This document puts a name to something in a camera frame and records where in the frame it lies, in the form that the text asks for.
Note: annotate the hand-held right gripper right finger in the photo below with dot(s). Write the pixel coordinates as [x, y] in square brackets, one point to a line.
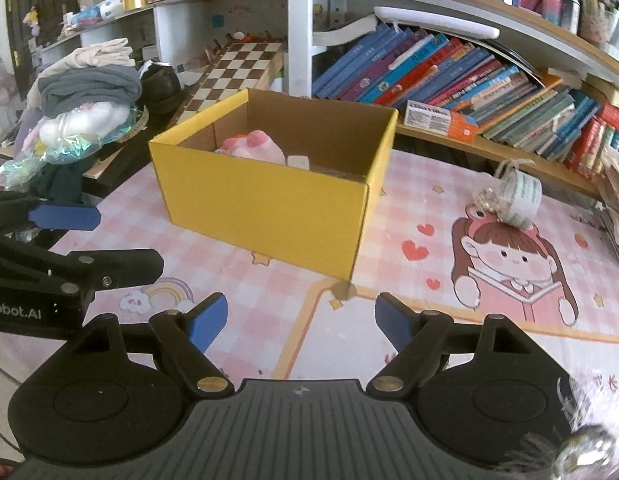
[397, 322]

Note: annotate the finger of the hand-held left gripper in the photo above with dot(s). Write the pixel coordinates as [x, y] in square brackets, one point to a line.
[114, 267]
[64, 217]

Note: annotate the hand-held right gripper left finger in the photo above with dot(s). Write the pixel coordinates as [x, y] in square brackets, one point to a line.
[207, 322]

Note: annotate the yellow cardboard box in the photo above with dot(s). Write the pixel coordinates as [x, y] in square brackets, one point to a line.
[264, 210]

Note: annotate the pink plush toy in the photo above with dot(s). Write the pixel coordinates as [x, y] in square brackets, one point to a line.
[254, 147]

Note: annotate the pink checked table mat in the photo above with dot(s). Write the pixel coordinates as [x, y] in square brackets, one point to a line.
[439, 320]

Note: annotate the iridescent plastic bag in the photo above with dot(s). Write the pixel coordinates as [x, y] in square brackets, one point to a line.
[64, 145]

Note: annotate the grey folded cloth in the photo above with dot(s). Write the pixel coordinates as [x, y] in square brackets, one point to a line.
[89, 92]

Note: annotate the white folded cloth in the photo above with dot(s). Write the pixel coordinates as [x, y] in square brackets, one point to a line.
[94, 55]

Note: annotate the white printed tape roll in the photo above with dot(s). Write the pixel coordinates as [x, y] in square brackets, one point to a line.
[522, 195]

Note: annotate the long white orange toothpaste box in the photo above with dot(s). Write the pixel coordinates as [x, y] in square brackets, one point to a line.
[439, 121]

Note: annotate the brown and white chessboard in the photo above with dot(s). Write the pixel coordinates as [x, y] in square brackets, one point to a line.
[229, 75]

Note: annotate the blurry silver round object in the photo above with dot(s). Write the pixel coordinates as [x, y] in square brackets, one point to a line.
[584, 450]

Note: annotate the row of books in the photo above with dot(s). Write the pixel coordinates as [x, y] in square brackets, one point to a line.
[464, 85]

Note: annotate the stack of papers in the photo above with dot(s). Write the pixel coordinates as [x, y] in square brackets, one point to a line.
[617, 210]

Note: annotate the white bookshelf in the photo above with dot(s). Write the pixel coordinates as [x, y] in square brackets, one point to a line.
[299, 35]

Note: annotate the pen holder cup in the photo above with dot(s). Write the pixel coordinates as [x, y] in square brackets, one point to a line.
[597, 15]

